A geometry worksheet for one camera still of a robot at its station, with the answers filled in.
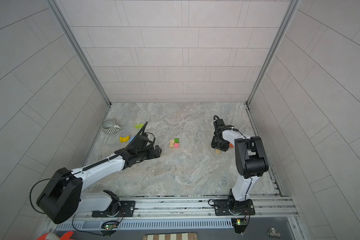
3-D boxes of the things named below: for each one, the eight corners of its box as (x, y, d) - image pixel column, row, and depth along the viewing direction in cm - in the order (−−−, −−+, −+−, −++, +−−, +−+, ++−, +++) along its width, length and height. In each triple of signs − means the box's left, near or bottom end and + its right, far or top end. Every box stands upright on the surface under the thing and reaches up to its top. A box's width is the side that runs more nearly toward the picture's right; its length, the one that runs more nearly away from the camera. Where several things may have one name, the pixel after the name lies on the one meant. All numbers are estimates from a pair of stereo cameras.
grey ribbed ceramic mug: (101, 130, 102) (97, 125, 97) (113, 122, 106) (109, 117, 101) (111, 139, 97) (107, 134, 92) (122, 130, 102) (119, 125, 97)
